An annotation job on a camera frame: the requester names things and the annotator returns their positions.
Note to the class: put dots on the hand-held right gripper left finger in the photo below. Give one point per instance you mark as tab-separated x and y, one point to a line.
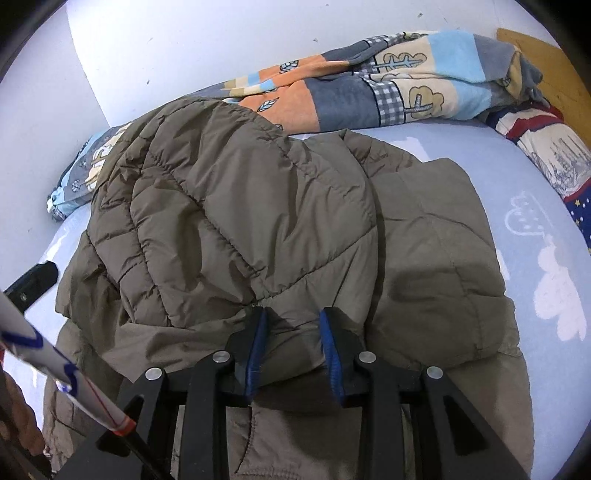
254	360

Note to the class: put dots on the wooden headboard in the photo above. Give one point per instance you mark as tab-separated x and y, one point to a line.
545	64

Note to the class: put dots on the patchwork printed blanket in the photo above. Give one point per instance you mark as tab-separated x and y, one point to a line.
341	101

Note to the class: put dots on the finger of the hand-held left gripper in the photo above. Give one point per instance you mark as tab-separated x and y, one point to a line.
32	282

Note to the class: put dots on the red white blue printed pillow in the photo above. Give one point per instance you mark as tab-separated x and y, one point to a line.
554	143

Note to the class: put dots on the person's left hand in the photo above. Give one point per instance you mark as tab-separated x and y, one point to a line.
21	415

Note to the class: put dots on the olive padded jacket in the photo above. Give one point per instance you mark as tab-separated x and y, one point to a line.
277	207

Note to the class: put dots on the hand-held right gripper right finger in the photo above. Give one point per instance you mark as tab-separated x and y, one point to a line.
331	364

